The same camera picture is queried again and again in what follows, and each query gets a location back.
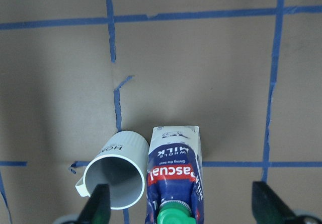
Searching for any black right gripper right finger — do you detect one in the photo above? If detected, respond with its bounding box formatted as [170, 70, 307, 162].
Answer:
[252, 181, 296, 223]

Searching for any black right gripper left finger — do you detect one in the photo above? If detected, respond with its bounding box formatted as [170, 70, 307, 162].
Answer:
[77, 184, 111, 224]

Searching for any white ribbed cup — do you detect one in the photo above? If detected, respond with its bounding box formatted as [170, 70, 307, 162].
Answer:
[75, 131, 149, 210]

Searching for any blue white milk carton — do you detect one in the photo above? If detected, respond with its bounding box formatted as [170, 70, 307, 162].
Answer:
[145, 126, 204, 223]

